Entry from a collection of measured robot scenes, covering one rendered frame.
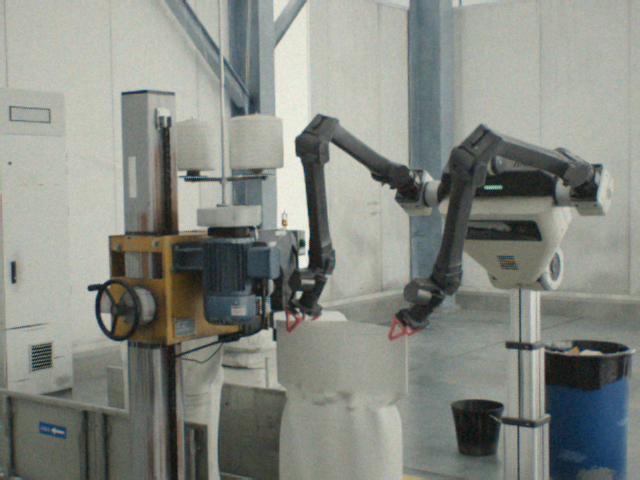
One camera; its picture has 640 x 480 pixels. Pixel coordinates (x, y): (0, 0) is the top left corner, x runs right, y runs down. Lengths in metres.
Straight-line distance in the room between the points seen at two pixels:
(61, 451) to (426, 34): 8.96
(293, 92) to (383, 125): 1.71
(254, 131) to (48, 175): 4.16
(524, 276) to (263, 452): 1.18
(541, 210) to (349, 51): 7.91
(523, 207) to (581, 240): 8.16
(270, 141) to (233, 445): 1.37
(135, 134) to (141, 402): 0.79
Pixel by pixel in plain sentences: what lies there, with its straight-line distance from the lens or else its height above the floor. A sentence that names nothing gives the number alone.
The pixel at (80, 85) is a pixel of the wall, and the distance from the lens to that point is 7.94.
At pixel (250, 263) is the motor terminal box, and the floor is 1.26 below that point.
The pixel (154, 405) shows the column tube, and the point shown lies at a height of 0.84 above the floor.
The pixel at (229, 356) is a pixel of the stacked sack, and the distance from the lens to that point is 5.99.
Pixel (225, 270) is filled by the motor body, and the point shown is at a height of 1.24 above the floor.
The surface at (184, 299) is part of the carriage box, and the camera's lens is 2.89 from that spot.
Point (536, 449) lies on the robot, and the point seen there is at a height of 0.60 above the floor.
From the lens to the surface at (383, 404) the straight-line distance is 2.95.
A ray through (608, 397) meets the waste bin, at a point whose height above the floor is 0.44.
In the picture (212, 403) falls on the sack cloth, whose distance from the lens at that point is 3.39.
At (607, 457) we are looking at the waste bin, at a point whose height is 0.14.
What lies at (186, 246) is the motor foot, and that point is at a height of 1.31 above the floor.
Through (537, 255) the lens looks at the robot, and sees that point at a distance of 3.14.
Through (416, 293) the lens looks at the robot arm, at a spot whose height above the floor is 1.17.
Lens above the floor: 1.47
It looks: 3 degrees down
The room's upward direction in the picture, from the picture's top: 1 degrees counter-clockwise
